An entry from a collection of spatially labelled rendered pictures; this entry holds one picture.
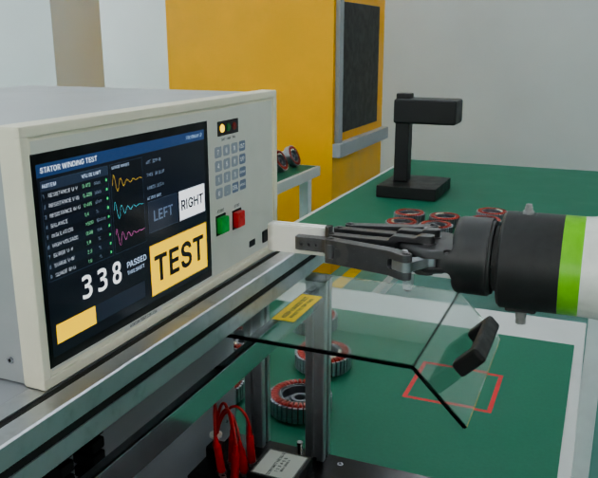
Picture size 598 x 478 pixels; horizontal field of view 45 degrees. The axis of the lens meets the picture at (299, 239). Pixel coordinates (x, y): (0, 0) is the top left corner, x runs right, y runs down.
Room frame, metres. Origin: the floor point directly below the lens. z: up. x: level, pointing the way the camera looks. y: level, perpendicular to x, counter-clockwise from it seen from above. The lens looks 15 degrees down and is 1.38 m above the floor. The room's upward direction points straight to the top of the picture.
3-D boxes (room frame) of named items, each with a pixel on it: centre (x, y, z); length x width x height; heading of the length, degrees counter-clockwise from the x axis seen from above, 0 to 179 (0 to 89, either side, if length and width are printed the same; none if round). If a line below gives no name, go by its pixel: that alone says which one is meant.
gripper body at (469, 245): (0.68, -0.15, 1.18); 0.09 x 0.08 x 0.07; 67
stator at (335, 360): (1.32, -0.05, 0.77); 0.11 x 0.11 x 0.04
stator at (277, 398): (1.14, 0.00, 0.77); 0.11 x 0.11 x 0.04
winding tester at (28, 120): (0.78, 0.29, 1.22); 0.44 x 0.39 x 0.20; 157
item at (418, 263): (0.65, -0.12, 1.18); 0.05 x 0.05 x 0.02; 69
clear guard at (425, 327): (0.81, -0.06, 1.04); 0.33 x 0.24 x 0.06; 67
